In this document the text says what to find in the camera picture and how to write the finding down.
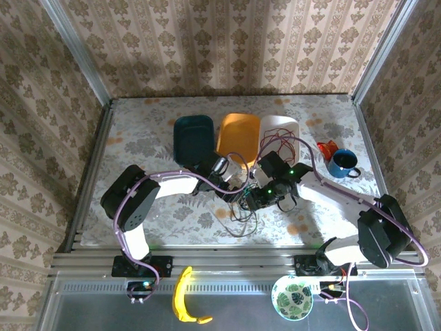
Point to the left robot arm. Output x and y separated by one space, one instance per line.
134 203

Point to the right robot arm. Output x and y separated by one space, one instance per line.
375 234

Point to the teal plastic bin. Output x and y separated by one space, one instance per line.
193 141

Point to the orange plastic bin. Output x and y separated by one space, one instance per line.
239 138

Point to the red snack packet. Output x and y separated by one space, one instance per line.
327 146

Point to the blue enamel mug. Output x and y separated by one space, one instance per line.
342 163

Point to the white plastic bin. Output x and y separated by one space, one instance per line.
275 122

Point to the leaf pattern bowl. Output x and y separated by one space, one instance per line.
293 298

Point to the small controller board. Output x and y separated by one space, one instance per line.
330 289
139 289

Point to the yellow banana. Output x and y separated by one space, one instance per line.
179 293

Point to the aluminium front rail frame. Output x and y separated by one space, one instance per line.
224 258

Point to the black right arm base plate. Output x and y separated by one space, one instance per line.
303 267

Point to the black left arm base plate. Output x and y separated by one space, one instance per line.
162 265

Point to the aluminium side rail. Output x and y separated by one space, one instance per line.
100 155
367 138

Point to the aluminium frame post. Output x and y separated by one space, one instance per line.
77 51
382 48

